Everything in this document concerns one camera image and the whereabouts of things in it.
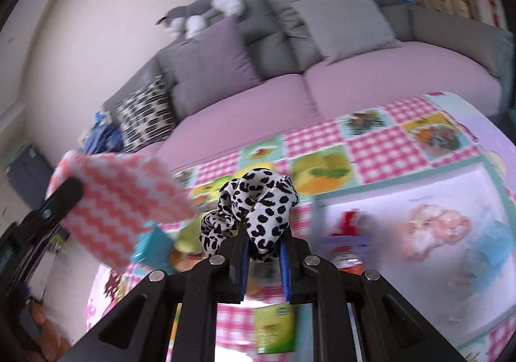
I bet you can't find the blue plaid clothing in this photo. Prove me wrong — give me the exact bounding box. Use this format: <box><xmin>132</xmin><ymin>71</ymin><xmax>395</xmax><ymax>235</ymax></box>
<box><xmin>78</xmin><ymin>112</ymin><xmax>125</xmax><ymax>155</ymax></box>

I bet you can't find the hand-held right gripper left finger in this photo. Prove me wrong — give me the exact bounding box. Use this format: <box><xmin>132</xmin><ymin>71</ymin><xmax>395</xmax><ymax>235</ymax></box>
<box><xmin>73</xmin><ymin>225</ymin><xmax>251</xmax><ymax>362</ymax></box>

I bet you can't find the teal plastic toy box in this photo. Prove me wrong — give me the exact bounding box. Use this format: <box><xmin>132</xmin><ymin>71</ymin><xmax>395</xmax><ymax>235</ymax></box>
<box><xmin>132</xmin><ymin>225</ymin><xmax>178</xmax><ymax>268</ymax></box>

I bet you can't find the person's left hand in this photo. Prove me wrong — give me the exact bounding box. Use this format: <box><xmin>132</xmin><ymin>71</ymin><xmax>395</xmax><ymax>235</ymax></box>
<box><xmin>28</xmin><ymin>299</ymin><xmax>75</xmax><ymax>362</ymax></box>

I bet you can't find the grey sofa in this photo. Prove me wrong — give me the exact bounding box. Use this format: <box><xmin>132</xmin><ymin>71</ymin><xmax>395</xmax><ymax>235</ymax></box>
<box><xmin>101</xmin><ymin>0</ymin><xmax>516</xmax><ymax>153</ymax></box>

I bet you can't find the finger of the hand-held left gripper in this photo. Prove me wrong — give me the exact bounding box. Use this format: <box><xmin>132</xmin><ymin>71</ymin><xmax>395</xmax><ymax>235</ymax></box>
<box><xmin>18</xmin><ymin>177</ymin><xmax>84</xmax><ymax>242</ymax></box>

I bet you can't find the black white patterned pillow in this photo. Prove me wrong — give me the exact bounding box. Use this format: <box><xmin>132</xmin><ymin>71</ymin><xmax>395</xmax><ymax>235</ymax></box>
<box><xmin>115</xmin><ymin>75</ymin><xmax>178</xmax><ymax>153</ymax></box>

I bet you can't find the purple sofa cover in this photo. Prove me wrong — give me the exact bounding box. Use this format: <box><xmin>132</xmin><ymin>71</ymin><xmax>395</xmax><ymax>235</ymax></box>
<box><xmin>153</xmin><ymin>39</ymin><xmax>502</xmax><ymax>181</ymax></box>

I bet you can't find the green tissue pack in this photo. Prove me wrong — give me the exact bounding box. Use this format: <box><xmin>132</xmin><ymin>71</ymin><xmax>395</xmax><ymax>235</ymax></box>
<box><xmin>255</xmin><ymin>303</ymin><xmax>299</xmax><ymax>355</ymax></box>

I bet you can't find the purple pillow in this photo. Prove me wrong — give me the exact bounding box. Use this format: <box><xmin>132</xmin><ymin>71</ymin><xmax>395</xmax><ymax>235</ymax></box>
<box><xmin>166</xmin><ymin>17</ymin><xmax>263</xmax><ymax>120</ymax></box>

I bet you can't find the purple baby wipes pack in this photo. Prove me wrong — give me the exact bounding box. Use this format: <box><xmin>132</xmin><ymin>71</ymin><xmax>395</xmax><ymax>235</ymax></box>
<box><xmin>320</xmin><ymin>235</ymin><xmax>372</xmax><ymax>274</ymax></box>

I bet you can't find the pink lace scrunchie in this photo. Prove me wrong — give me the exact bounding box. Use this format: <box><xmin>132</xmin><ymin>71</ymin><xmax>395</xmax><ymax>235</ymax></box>
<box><xmin>401</xmin><ymin>204</ymin><xmax>472</xmax><ymax>260</ymax></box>

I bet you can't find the leopard print scrunchie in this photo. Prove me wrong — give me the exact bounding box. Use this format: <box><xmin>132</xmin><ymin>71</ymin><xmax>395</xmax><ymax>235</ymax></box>
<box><xmin>200</xmin><ymin>169</ymin><xmax>301</xmax><ymax>262</ymax></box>

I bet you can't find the pink plaid printed tablecloth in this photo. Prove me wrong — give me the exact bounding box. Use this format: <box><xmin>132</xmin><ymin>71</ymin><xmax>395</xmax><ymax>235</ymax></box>
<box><xmin>84</xmin><ymin>92</ymin><xmax>516</xmax><ymax>362</ymax></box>

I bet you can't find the pink white zigzag towel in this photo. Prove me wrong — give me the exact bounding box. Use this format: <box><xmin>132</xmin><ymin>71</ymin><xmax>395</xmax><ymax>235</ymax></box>
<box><xmin>47</xmin><ymin>150</ymin><xmax>196</xmax><ymax>272</ymax></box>

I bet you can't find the dark cabinet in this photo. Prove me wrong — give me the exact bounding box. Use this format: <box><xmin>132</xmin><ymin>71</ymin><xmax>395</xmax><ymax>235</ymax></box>
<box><xmin>4</xmin><ymin>144</ymin><xmax>55</xmax><ymax>205</ymax></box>

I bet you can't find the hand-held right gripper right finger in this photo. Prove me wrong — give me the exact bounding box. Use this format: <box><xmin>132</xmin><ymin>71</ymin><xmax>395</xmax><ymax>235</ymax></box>
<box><xmin>279</xmin><ymin>238</ymin><xmax>464</xmax><ymax>362</ymax></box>

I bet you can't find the grey pillow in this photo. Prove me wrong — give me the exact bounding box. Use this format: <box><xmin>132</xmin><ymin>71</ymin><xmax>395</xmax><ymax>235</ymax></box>
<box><xmin>290</xmin><ymin>0</ymin><xmax>404</xmax><ymax>64</ymax></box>

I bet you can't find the white tray with teal rim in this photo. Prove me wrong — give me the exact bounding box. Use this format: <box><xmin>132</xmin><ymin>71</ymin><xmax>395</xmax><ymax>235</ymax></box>
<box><xmin>312</xmin><ymin>156</ymin><xmax>516</xmax><ymax>350</ymax></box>

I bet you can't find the grey white plush toy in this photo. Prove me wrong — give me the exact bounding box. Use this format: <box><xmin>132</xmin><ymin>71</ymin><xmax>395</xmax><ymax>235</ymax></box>
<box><xmin>156</xmin><ymin>0</ymin><xmax>253</xmax><ymax>40</ymax></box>

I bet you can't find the blue face mask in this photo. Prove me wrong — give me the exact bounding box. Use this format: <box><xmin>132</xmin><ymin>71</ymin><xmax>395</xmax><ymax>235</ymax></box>
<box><xmin>463</xmin><ymin>221</ymin><xmax>514</xmax><ymax>292</ymax></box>

